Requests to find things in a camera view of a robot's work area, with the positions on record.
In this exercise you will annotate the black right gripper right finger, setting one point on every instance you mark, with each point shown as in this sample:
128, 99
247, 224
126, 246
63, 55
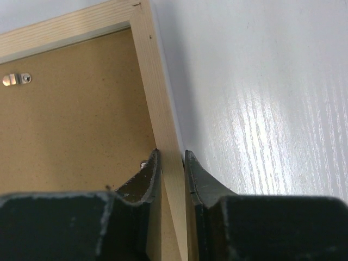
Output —
222, 225

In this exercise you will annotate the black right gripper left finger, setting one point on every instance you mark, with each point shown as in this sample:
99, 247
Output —
121, 224

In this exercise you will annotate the brown cardboard backing board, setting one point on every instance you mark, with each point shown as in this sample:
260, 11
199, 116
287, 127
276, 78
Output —
81, 121

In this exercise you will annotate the white wooden picture frame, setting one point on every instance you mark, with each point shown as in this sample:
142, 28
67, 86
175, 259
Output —
100, 20

